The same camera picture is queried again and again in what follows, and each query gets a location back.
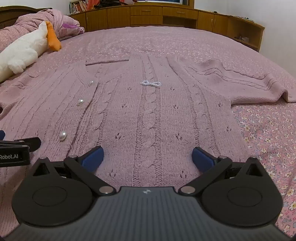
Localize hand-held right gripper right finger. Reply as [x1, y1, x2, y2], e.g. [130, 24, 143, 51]
[179, 146, 266, 195]

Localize orange cloth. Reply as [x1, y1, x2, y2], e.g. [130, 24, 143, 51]
[87, 0, 102, 10]

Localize white goose plush toy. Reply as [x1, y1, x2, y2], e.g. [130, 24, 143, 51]
[0, 21, 62, 83]

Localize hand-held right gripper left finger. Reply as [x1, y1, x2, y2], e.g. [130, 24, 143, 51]
[32, 146, 116, 196]

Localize pink knit cardigan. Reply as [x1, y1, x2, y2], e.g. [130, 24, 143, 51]
[0, 53, 296, 241]

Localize wooden cabinet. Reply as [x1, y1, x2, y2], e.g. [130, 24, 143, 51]
[67, 1, 265, 53]

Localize row of books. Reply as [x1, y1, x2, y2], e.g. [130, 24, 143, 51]
[69, 0, 90, 13]

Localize small dark trinkets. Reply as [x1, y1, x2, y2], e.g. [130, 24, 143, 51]
[234, 34, 250, 43]

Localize dark wooden headboard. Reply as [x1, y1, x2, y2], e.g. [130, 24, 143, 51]
[0, 6, 54, 29]

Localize pink floral bed sheet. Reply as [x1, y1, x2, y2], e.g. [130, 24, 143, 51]
[0, 25, 296, 241]

